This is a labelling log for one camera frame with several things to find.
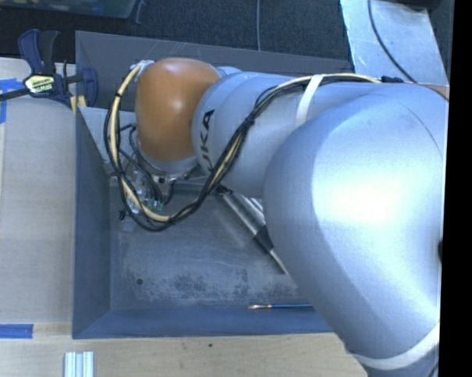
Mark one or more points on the thin blue brass-tipped tool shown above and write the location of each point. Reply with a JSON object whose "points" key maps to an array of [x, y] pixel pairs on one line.
{"points": [[281, 306]]}

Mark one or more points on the pale wood board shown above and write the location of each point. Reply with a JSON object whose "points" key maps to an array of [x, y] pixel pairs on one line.
{"points": [[35, 214]]}

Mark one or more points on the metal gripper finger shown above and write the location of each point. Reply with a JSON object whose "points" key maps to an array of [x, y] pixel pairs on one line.
{"points": [[139, 185], [131, 210]]}

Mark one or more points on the grey metal bin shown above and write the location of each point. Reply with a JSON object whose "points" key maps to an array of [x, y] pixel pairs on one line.
{"points": [[194, 260]]}

